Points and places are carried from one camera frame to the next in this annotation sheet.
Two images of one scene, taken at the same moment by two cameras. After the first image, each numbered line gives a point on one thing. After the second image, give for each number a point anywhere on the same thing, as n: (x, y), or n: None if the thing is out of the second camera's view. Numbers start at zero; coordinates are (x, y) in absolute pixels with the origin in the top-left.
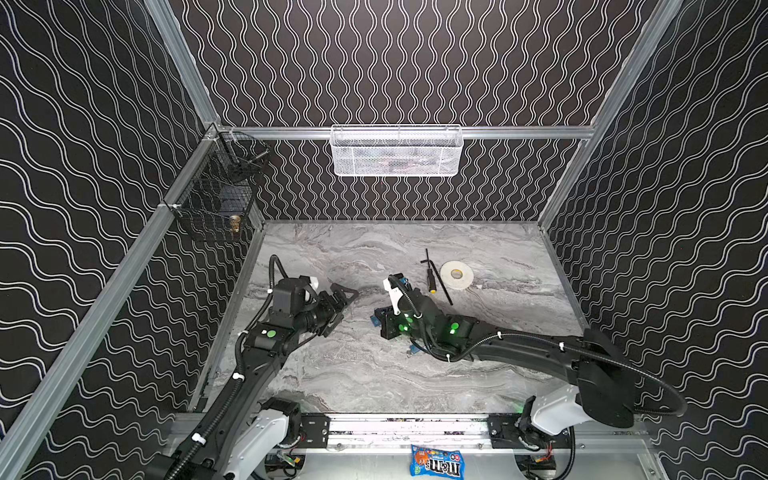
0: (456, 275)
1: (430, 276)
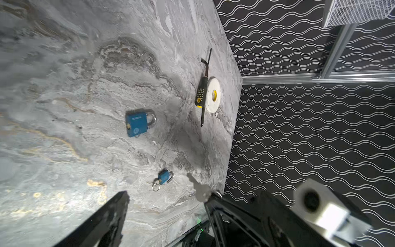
0: (213, 95)
1: (201, 98)
